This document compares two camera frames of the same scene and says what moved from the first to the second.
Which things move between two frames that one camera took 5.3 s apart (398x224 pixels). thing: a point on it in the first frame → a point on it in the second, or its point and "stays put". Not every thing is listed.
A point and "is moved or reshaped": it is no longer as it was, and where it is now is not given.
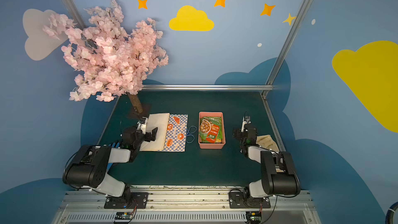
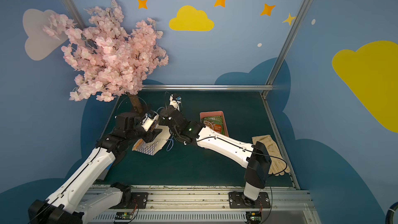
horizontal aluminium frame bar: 208,87 stays put
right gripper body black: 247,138 → 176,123
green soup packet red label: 210,129 stays put
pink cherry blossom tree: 110,60 stays put
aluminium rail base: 190,205 stays put
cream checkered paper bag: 171,133 is moved or reshaped
